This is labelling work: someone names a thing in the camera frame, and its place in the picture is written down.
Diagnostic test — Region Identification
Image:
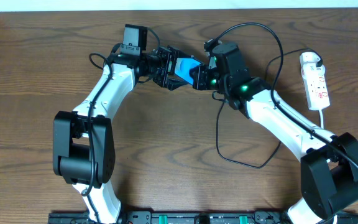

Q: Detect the blue Galaxy smartphone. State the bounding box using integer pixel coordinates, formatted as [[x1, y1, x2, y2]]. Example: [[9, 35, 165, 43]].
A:
[[175, 58, 201, 85]]

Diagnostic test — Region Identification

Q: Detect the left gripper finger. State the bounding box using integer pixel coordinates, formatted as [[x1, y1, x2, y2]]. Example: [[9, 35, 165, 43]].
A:
[[168, 45, 194, 60], [167, 78, 188, 91]]

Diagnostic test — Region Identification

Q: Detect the white power strip cord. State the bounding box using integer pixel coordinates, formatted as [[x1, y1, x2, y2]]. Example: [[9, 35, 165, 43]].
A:
[[318, 109, 326, 130]]

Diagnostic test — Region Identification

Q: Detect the white power strip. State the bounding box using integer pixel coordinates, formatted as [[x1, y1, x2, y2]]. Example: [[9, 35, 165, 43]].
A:
[[300, 52, 330, 111]]

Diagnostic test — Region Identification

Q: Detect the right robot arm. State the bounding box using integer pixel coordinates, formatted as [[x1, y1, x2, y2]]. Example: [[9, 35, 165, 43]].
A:
[[190, 40, 358, 223]]

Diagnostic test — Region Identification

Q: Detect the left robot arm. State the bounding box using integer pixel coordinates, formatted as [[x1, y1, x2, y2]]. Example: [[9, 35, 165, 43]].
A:
[[53, 24, 200, 223]]

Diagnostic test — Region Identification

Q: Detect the white USB charger plug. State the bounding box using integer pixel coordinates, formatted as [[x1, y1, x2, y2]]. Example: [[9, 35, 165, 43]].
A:
[[301, 62, 326, 80]]

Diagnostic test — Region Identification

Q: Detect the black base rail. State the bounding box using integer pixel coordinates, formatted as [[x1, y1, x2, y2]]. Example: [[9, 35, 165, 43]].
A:
[[47, 211, 358, 224]]

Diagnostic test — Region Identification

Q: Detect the black USB charging cable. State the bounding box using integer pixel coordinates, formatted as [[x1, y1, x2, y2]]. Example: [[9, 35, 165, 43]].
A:
[[211, 47, 324, 169]]

